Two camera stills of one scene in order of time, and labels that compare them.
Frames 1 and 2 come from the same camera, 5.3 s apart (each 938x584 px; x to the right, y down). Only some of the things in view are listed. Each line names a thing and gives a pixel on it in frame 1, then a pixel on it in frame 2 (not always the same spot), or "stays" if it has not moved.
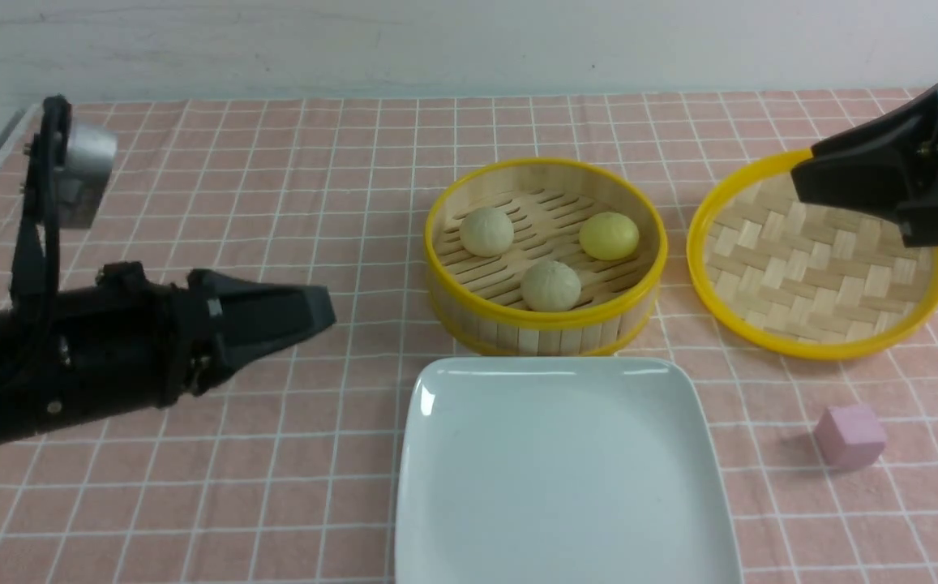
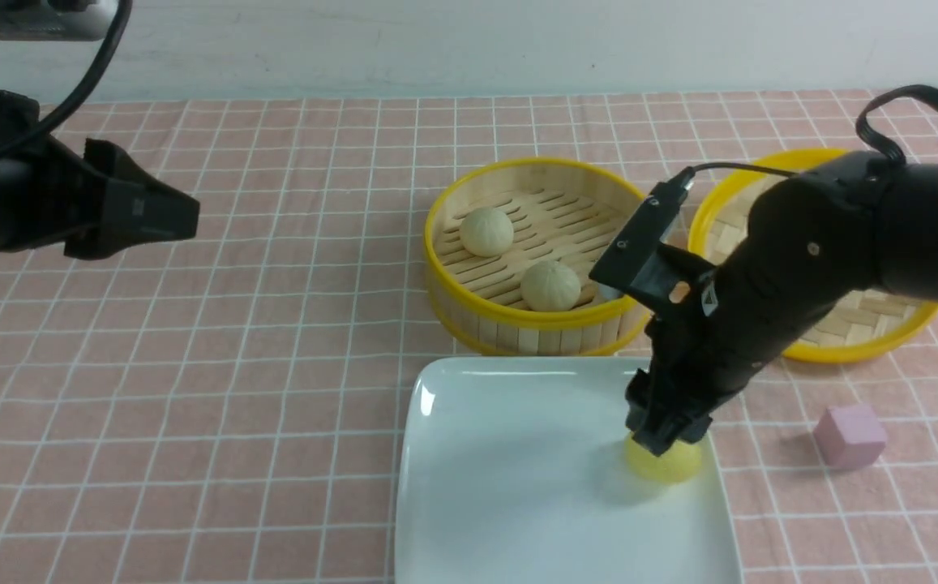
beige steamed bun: (486, 232) stays
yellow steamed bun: (609, 236) -> (681, 460)
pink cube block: (850, 435) stays
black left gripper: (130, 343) -> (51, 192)
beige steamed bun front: (550, 286) stays
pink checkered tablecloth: (281, 467) stays
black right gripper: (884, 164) -> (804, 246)
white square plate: (561, 470) stays
